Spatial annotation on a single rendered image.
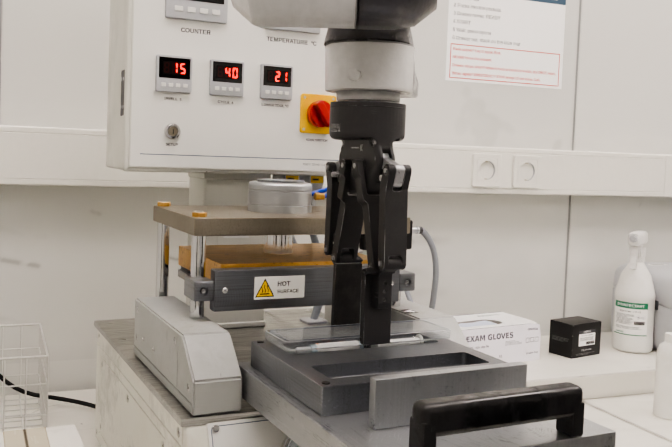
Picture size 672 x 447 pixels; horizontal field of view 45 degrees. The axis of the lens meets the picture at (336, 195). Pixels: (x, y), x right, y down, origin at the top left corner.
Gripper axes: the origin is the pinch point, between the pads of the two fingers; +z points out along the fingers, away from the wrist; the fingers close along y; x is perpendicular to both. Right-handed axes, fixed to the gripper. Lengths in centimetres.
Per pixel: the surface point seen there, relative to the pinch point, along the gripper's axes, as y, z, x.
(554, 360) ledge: -50, 23, 71
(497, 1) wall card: -71, -49, 69
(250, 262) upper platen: -14.1, -2.6, -6.5
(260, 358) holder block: -1.6, 5.0, -9.9
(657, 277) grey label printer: -50, 8, 98
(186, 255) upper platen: -26.8, -1.9, -10.1
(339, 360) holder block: 5.2, 3.9, -4.9
